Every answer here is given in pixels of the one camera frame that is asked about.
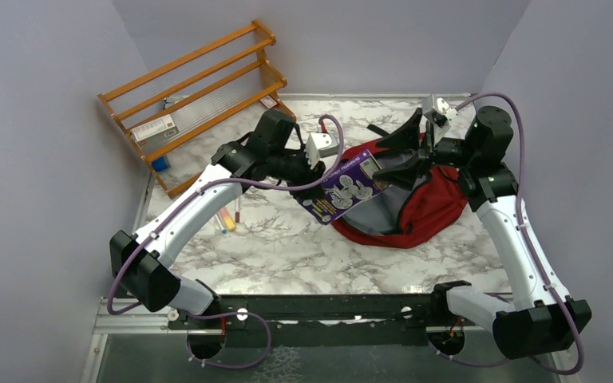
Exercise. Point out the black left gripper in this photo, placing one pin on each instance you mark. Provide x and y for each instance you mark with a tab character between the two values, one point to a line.
310	174

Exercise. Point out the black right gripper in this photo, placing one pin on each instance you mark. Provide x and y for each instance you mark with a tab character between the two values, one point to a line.
405	175

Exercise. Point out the purple comic book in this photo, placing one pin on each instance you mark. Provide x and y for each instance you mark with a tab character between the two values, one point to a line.
350	184

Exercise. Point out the red student backpack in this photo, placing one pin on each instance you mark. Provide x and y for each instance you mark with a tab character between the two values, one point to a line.
398	218

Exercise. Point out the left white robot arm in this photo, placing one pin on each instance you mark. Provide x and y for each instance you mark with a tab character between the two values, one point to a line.
141	261

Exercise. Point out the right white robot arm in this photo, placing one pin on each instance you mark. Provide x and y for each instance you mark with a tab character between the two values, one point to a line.
542	317

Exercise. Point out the yellow highlighter pen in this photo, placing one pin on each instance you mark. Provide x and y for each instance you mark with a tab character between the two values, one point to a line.
227	220

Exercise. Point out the blue white pen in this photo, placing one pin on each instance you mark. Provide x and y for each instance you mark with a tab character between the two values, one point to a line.
220	224

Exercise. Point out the orange wooden shelf rack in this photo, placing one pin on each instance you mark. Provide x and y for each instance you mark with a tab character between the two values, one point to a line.
214	94

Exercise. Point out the blue small object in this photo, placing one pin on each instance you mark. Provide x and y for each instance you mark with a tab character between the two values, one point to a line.
160	164

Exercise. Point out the white red small box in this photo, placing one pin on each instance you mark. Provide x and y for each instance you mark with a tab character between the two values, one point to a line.
155	131

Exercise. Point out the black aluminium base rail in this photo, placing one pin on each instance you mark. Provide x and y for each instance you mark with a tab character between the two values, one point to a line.
295	320

